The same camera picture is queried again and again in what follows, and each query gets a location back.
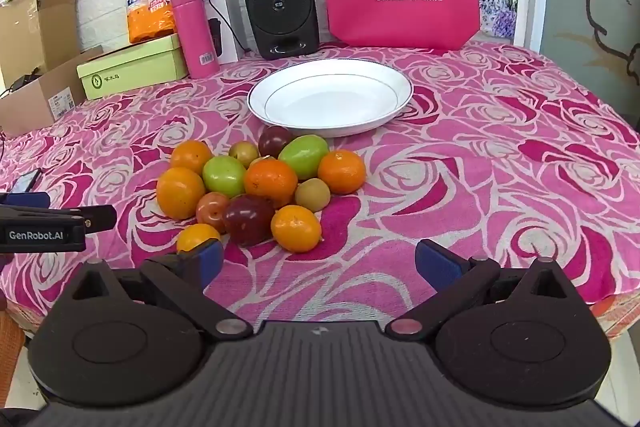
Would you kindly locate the pink thermos bottle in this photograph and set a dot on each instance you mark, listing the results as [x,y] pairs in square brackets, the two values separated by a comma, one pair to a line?
[195,32]

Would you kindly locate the black smartphone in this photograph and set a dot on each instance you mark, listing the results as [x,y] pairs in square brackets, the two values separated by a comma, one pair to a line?
[27,181]

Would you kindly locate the dark purple plum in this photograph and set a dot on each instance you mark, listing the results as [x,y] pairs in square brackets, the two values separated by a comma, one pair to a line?
[275,141]

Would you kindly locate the yellow green plum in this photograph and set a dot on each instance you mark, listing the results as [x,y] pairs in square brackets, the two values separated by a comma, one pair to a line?
[256,161]

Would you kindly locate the yellow red plum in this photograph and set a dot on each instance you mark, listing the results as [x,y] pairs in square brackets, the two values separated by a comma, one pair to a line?
[243,153]

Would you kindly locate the black speaker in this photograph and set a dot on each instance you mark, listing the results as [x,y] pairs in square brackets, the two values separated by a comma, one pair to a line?
[280,2]

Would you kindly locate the red orange plum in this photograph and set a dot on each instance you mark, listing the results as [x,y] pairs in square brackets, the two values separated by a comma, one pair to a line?
[212,211]

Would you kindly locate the labelled cardboard box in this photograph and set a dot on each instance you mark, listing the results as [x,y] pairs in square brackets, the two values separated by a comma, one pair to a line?
[45,107]

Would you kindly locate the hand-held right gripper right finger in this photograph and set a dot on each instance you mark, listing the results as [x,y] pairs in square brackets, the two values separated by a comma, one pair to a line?
[437,259]

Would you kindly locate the pink rose-print tablecloth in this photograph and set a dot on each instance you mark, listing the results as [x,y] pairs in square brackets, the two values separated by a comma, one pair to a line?
[500,157]

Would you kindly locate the white product box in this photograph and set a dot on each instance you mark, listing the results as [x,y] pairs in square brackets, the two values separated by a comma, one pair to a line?
[226,49]

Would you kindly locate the dark red apple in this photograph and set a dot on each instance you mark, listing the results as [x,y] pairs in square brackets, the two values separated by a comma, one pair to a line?
[248,219]

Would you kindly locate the small brown kiwi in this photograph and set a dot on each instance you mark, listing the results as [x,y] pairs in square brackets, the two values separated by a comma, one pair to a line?
[312,195]

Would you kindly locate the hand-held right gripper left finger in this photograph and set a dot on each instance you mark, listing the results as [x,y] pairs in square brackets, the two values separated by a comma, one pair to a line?
[210,257]

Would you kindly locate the green jujube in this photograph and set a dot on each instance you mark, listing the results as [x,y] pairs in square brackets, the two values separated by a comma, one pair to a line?
[224,175]
[303,156]

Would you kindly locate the green shoe box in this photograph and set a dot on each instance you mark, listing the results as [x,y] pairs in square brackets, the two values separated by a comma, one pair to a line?
[130,67]

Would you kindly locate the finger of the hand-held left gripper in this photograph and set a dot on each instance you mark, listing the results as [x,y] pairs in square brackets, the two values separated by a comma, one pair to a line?
[95,217]
[30,199]

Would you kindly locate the small orange mandarin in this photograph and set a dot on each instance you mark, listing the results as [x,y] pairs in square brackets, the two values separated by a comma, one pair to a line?
[192,237]
[295,228]

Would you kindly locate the white plate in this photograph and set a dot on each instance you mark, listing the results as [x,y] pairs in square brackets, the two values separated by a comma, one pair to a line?
[330,97]

